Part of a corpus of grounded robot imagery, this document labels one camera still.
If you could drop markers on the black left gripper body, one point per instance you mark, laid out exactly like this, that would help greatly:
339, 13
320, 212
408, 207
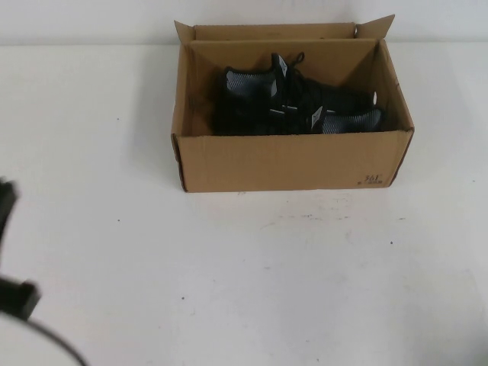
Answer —
7, 206

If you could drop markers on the black knit sneaker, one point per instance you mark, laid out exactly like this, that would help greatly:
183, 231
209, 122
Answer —
350, 122
259, 87

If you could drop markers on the brown cardboard shoe box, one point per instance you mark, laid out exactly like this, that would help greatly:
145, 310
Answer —
289, 160

